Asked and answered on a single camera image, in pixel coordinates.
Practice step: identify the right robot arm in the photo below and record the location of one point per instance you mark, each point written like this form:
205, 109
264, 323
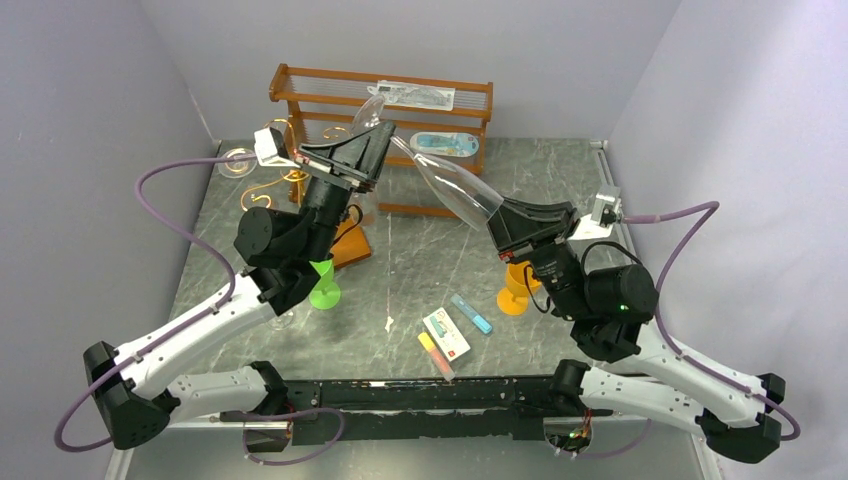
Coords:
632, 363

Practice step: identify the small white teal box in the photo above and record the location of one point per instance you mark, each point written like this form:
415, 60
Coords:
446, 334

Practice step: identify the black base frame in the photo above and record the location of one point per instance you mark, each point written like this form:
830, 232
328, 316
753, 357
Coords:
467, 407

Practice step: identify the green plastic goblet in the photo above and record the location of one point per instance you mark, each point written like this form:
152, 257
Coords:
326, 294

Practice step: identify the wooden two-tier shelf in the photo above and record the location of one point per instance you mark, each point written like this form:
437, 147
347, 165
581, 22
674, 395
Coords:
320, 102

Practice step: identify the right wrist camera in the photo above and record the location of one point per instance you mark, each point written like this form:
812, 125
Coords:
606, 211

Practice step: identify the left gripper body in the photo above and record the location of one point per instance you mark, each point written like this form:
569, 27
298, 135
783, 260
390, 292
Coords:
354, 180

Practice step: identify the clear wine glass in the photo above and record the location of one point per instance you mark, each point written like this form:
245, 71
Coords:
237, 163
282, 322

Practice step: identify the packaged item top shelf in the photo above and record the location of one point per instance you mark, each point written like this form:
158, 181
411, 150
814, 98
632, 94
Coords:
413, 95

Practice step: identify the yellow pink marker pen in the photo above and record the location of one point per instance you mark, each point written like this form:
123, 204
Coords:
435, 355

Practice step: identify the clear champagne flute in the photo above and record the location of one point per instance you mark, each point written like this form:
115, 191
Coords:
461, 192

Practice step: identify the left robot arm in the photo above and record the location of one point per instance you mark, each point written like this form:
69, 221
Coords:
142, 386

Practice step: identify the gold wire wine glass rack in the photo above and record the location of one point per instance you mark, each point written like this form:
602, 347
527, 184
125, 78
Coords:
349, 245

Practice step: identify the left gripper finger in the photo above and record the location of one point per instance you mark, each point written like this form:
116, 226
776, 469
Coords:
372, 144
341, 151

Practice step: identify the blue packaged item lower shelf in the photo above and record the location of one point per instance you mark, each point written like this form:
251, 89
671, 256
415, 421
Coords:
456, 144

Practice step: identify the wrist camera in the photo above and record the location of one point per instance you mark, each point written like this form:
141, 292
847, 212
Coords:
606, 211
270, 148

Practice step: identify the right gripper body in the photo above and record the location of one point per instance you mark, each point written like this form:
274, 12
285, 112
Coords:
530, 242

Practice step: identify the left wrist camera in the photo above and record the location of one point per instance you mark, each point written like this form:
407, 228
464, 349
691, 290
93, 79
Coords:
270, 148

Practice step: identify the blue marker pen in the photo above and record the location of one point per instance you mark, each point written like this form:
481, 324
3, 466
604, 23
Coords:
479, 322

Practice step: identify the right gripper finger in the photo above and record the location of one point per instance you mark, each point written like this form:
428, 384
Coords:
549, 221
509, 226

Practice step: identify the orange plastic goblet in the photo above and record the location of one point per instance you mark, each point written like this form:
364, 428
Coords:
520, 283

